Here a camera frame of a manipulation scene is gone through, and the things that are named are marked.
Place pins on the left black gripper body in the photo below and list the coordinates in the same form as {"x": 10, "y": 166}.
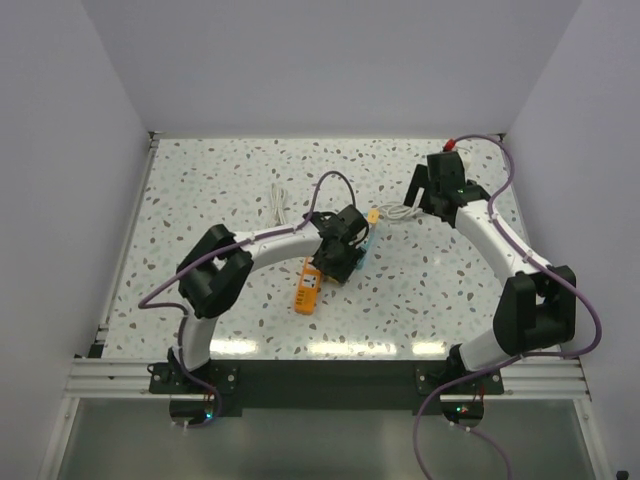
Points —
{"x": 342, "y": 262}

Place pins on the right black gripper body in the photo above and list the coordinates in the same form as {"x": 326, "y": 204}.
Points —
{"x": 421, "y": 180}

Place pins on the blue power strip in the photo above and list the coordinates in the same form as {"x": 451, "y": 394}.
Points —
{"x": 367, "y": 246}

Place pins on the yellow plug adapter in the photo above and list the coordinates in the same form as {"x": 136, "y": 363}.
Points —
{"x": 373, "y": 217}

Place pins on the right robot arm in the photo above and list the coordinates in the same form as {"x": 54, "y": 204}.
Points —
{"x": 535, "y": 310}

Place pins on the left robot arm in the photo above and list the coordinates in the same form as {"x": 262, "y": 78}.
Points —
{"x": 215, "y": 271}

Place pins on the orange power strip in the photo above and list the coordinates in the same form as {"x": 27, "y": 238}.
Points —
{"x": 307, "y": 290}

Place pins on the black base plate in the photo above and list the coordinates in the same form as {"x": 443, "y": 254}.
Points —
{"x": 230, "y": 387}

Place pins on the aluminium rail frame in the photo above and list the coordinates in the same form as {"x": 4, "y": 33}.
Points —
{"x": 423, "y": 289}

